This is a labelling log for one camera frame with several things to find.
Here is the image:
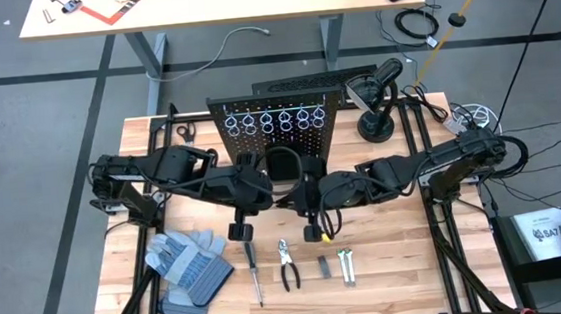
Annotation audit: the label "chrome double-ring peg hook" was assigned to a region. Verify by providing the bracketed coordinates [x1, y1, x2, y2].
[241, 109, 259, 138]
[310, 102, 327, 129]
[223, 110, 241, 139]
[277, 106, 295, 134]
[294, 104, 311, 132]
[259, 107, 276, 135]

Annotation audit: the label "small black-grey device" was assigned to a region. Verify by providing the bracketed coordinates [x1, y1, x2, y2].
[60, 0, 86, 16]

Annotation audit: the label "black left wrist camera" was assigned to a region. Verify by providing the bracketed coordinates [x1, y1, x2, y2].
[225, 206, 257, 244]

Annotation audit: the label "black-handled pliers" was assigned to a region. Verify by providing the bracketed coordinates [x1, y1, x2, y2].
[276, 237, 303, 294]

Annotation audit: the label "white label box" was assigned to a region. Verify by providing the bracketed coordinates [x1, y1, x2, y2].
[508, 206, 561, 265]

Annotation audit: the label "black perforated panel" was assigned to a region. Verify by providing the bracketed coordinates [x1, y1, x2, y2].
[250, 63, 380, 98]

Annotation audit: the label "light wood table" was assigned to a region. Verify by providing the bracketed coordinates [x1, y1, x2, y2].
[15, 0, 434, 126]

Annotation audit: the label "black metal pegboard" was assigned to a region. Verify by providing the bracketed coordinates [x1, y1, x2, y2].
[205, 85, 350, 172]

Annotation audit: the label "grey floor cable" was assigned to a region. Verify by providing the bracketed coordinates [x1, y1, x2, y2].
[142, 23, 276, 85]

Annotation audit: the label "blue-striped grey work glove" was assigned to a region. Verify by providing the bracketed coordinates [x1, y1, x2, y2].
[142, 225, 238, 312]
[155, 281, 212, 314]

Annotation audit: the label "black disc on cord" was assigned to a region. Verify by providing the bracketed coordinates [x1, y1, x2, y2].
[446, 10, 469, 30]

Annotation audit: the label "black slanting cable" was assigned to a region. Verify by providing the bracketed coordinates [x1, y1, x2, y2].
[481, 0, 561, 134]

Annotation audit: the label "black equipment cart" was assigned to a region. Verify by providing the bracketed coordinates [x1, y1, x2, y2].
[488, 206, 561, 311]

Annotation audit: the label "black rectangular metal block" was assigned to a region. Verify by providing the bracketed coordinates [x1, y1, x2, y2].
[316, 254, 333, 281]

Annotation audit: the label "black coiled cable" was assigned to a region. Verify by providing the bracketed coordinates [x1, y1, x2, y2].
[392, 5, 442, 44]

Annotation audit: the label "black aluminium table frame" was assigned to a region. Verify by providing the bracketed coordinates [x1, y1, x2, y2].
[73, 76, 523, 314]

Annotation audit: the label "white power strip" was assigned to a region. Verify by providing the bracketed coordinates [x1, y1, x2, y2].
[440, 111, 470, 138]

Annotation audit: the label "small black plastic bin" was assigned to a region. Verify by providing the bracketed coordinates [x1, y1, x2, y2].
[301, 155, 328, 177]

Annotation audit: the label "red-bordered white mat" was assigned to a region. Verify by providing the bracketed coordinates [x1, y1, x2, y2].
[78, 0, 160, 29]

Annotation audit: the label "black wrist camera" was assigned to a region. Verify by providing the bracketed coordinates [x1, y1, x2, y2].
[301, 211, 326, 244]
[225, 206, 257, 244]

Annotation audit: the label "black-handled scissors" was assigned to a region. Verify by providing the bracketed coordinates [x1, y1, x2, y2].
[175, 121, 199, 149]

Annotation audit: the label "black-grey handled screwdriver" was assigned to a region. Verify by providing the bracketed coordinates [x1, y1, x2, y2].
[242, 239, 266, 310]

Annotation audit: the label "large black plastic bin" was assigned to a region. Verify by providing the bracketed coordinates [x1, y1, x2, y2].
[264, 145, 304, 183]

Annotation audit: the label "white coiled cable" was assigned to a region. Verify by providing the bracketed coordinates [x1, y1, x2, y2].
[451, 101, 503, 138]

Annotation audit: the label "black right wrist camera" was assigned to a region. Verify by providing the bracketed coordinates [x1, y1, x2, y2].
[301, 211, 326, 244]

